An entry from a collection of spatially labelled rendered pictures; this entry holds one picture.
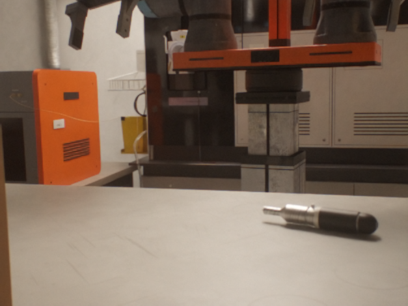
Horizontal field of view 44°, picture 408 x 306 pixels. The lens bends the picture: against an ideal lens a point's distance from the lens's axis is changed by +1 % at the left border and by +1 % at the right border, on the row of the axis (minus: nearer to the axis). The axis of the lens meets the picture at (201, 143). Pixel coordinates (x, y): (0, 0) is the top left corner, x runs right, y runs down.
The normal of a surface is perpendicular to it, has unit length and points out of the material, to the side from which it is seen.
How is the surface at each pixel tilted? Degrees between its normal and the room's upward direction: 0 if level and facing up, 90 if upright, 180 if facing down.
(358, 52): 90
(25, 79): 90
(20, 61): 90
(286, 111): 90
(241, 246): 0
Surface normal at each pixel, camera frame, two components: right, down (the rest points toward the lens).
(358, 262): -0.02, -0.99
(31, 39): -0.26, 0.12
